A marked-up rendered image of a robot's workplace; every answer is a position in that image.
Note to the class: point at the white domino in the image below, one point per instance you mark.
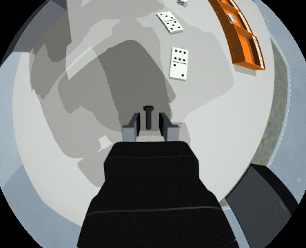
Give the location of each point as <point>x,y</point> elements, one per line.
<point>178,63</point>
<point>169,21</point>

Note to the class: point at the dark grey bolt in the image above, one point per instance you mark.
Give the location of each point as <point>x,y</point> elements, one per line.
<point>148,109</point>

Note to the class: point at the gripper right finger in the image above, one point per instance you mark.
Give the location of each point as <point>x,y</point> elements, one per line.
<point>169,131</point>

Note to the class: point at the small white die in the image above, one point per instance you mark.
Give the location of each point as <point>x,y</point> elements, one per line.
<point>182,2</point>

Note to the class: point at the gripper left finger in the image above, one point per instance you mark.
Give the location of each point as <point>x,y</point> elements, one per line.
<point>131,131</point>

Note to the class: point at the orange rack of labelled bins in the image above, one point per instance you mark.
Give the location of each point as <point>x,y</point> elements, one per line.
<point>243,45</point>

